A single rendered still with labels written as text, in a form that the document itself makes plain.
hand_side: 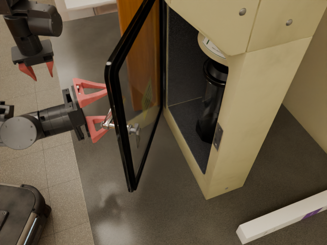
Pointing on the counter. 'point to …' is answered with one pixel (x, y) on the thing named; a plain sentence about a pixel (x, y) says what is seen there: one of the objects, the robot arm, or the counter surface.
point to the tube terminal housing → (253, 90)
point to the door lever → (107, 124)
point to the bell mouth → (211, 49)
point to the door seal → (120, 89)
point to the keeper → (218, 136)
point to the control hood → (220, 21)
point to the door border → (117, 98)
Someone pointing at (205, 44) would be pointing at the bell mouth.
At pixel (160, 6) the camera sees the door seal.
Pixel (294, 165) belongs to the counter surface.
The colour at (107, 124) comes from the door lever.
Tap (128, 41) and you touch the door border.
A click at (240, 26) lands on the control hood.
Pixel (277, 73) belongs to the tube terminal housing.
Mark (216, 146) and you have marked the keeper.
